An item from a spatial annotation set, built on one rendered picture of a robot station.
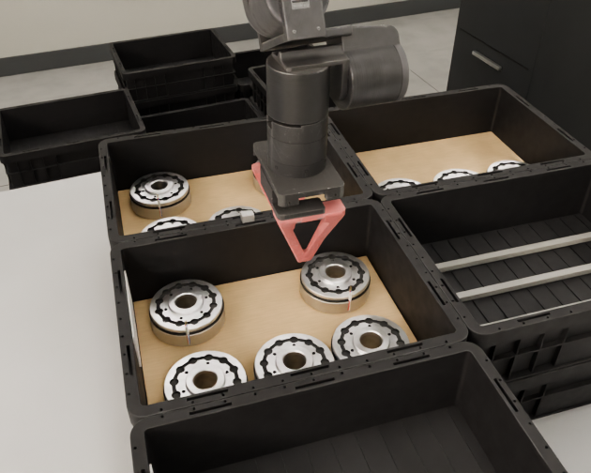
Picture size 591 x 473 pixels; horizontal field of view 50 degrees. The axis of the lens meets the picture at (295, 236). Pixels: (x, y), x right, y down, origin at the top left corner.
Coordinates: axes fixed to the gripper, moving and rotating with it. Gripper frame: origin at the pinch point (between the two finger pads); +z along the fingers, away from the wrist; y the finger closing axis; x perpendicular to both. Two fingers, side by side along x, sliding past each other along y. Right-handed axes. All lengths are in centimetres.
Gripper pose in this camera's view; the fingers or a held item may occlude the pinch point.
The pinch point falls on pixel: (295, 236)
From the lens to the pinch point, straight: 67.4
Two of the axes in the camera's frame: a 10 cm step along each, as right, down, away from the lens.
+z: -0.1, 7.9, 6.1
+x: -9.6, 1.7, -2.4
